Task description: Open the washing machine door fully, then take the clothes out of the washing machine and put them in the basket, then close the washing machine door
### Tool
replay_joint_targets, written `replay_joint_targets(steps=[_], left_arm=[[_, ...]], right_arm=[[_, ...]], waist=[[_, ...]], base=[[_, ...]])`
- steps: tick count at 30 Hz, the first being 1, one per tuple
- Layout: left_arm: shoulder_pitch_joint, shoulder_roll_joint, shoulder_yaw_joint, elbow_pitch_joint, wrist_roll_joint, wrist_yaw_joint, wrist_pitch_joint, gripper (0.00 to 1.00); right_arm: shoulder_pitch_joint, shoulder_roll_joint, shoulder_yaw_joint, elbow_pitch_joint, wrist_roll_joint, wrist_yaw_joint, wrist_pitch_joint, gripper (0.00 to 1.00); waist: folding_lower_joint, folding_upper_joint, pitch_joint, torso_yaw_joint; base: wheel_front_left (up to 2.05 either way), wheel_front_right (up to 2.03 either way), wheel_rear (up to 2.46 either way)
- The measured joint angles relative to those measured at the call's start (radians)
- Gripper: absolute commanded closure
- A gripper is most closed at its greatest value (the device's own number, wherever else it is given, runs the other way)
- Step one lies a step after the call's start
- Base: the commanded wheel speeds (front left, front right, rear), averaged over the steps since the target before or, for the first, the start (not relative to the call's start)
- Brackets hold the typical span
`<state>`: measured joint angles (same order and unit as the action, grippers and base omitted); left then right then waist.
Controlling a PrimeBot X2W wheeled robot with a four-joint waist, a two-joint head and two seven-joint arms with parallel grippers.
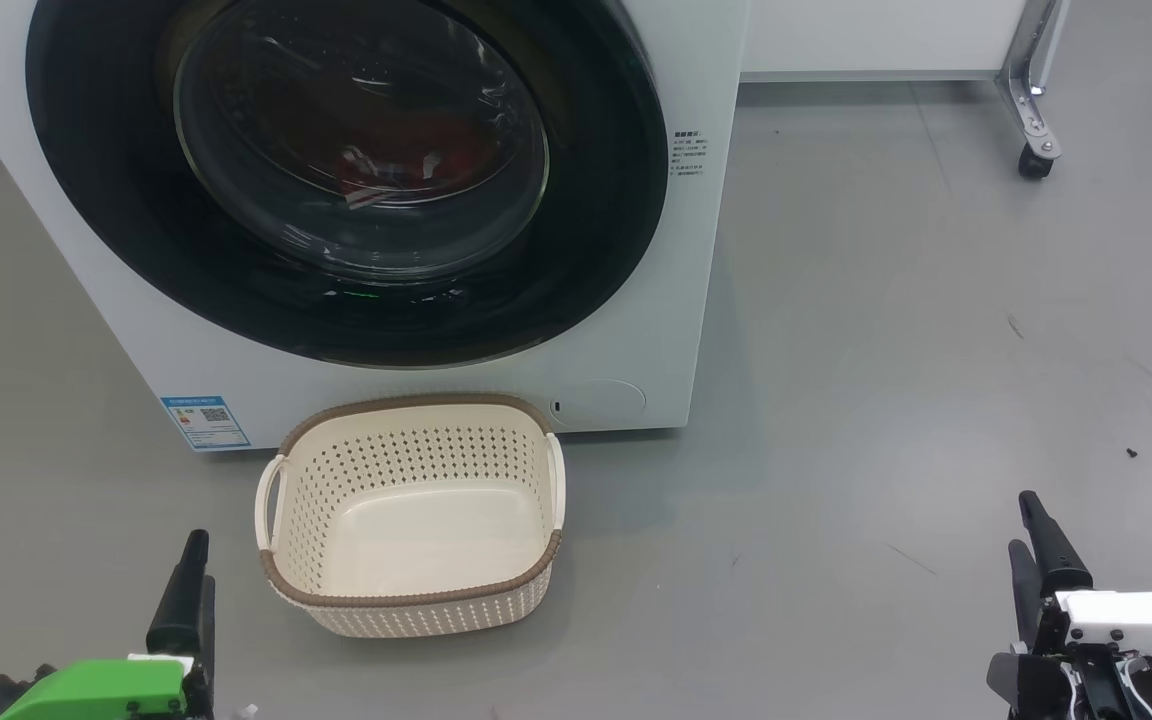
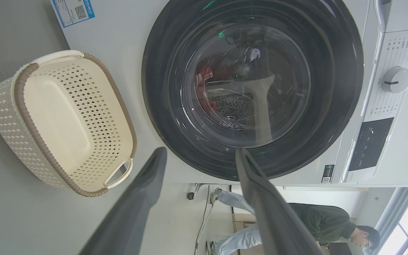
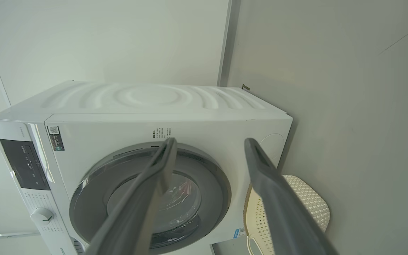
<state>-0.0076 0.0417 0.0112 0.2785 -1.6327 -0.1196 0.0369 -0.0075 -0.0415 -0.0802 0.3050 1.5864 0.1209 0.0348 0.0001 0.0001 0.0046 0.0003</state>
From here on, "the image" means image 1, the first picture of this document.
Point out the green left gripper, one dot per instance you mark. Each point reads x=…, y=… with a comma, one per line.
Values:
x=106, y=690

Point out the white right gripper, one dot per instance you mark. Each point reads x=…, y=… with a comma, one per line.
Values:
x=1136, y=625

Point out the black round washer door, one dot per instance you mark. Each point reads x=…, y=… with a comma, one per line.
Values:
x=116, y=200

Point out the red basketball jersey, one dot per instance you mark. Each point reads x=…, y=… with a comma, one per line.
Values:
x=456, y=160

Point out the cream perforated laundry basket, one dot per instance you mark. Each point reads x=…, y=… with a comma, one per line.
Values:
x=416, y=530

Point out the white front-load washing machine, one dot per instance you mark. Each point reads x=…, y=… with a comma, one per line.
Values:
x=636, y=330

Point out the blue energy label sticker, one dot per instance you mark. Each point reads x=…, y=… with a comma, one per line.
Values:
x=206, y=422

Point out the white partition panel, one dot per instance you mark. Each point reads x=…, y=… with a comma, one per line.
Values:
x=876, y=35

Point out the metal bracket with caster wheel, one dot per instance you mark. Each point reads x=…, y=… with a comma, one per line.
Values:
x=1031, y=110

